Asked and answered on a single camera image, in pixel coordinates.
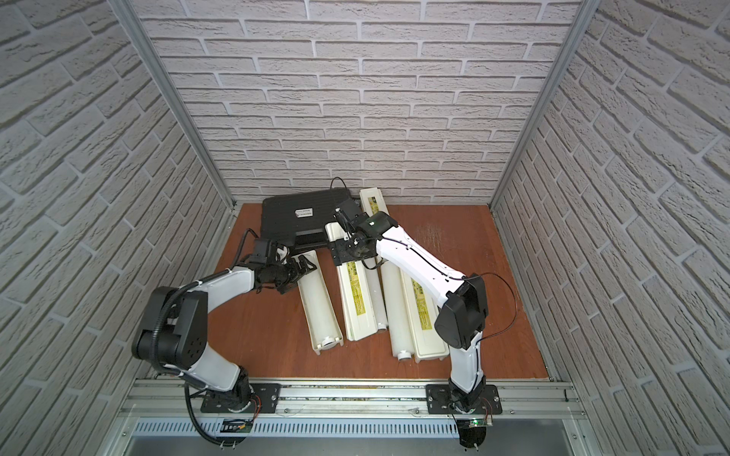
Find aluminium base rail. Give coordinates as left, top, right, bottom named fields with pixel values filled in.
left=115, top=378, right=587, bottom=439

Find white plastic wrap roll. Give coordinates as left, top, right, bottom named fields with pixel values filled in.
left=365, top=269, right=388, bottom=331
left=380, top=262, right=416, bottom=361
left=324, top=220, right=380, bottom=343

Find aluminium corner post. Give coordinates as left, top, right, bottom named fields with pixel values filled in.
left=109, top=0, right=236, bottom=212
left=489, top=0, right=601, bottom=209

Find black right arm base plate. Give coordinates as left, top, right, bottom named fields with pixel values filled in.
left=425, top=383, right=504, bottom=415

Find cream dispenser far back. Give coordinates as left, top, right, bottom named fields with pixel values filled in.
left=359, top=187, right=389, bottom=216

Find aluminium corner post right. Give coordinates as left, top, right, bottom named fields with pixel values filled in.
left=489, top=0, right=601, bottom=209

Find cream dispenser right front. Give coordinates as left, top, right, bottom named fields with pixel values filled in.
left=400, top=271, right=449, bottom=362

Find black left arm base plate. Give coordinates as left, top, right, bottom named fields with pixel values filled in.
left=201, top=382, right=281, bottom=413

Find black plastic tool case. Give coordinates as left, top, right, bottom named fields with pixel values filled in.
left=260, top=188, right=352, bottom=252

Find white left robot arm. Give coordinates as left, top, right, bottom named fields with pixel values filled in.
left=131, top=256, right=317, bottom=412

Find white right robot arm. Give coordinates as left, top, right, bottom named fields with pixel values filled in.
left=329, top=199, right=489, bottom=412

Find aluminium corner post left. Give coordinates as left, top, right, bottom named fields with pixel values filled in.
left=109, top=0, right=236, bottom=212

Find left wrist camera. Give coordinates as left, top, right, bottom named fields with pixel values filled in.
left=248, top=237, right=276, bottom=266

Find cream dispenser with lid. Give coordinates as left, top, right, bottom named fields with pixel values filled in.
left=298, top=251, right=344, bottom=355

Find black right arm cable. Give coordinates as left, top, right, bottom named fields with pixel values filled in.
left=478, top=272, right=519, bottom=343

